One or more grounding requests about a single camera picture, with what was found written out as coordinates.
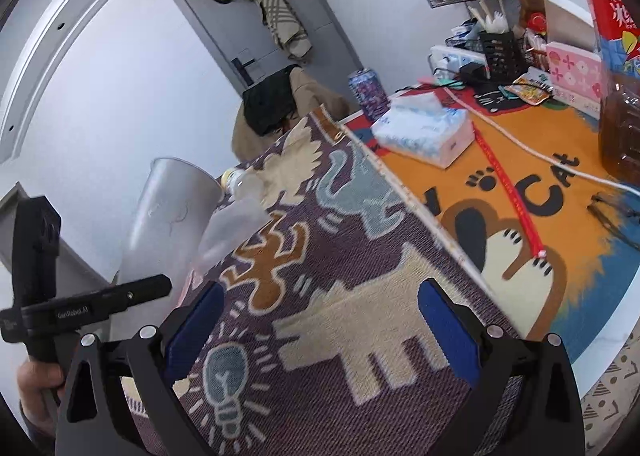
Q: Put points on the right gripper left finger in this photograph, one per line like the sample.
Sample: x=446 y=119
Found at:
x=94 y=415

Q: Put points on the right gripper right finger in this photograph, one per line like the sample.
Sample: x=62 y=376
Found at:
x=523 y=399

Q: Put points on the frosted cup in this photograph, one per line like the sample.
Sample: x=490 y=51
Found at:
x=173 y=211
x=228 y=228

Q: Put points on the person's left hand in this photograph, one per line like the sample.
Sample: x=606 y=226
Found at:
x=34 y=380

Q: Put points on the purple patterned woven blanket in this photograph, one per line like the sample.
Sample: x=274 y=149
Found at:
x=321 y=348

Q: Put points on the orange cat print mat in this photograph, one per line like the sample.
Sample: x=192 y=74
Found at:
x=531 y=206

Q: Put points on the yellow cap plastic bottle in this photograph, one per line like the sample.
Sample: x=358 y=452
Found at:
x=240 y=183

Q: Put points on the eyeglasses on mat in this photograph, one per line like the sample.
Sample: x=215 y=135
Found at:
x=617 y=217

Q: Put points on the red ribbon strip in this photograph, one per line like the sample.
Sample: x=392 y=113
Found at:
x=536 y=246

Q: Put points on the black garment on chair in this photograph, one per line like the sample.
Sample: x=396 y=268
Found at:
x=269 y=104

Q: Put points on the amber liquid plastic bottle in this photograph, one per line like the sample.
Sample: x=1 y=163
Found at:
x=619 y=128

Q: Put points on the chair with tan coat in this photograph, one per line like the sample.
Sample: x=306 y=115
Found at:
x=308 y=95

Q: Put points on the white blue tissue pack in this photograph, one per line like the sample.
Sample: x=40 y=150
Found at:
x=420 y=127

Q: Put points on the pink floral box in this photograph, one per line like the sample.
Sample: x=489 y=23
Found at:
x=576 y=77

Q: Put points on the purple drink can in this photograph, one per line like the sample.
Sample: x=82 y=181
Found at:
x=369 y=93

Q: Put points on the plaid scarf on door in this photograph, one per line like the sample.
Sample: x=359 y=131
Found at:
x=286 y=30

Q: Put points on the black utensil holder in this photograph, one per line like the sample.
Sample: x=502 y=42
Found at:
x=503 y=55

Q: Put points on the white power strip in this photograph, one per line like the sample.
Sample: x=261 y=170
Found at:
x=447 y=61

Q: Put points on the red snack bag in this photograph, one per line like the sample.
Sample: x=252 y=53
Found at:
x=617 y=36

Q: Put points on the brown plush toy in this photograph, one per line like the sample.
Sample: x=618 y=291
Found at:
x=533 y=16

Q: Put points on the grey door with handle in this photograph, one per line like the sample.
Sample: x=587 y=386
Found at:
x=243 y=48

